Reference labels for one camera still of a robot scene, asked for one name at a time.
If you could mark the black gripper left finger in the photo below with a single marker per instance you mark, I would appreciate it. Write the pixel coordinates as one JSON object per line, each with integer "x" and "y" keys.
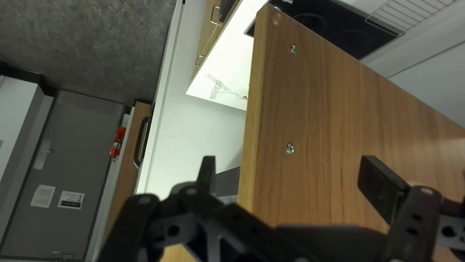
{"x": 160, "y": 223}

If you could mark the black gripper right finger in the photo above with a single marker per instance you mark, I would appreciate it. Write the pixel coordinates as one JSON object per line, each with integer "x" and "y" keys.
{"x": 412, "y": 218}

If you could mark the wooden cupboard door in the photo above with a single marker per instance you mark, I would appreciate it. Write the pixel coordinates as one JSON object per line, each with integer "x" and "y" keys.
{"x": 339, "y": 121}

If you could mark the white printed sign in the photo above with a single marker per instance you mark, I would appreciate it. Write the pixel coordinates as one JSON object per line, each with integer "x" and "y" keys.
{"x": 72, "y": 199}

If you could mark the tall white cabinet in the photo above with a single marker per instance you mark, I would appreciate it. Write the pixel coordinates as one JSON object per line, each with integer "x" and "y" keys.
{"x": 194, "y": 135}

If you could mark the white plain sign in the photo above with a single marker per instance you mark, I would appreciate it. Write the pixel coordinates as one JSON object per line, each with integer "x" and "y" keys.
{"x": 43, "y": 196}

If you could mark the silver door lever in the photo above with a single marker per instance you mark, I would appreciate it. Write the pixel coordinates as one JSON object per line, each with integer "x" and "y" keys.
{"x": 44, "y": 154}

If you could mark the wooden base cabinet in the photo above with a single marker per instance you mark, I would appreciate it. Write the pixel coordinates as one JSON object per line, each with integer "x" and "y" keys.
{"x": 213, "y": 29}

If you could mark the black cooktop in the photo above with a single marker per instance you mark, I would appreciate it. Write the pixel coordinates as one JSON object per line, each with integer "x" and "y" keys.
{"x": 339, "y": 23}

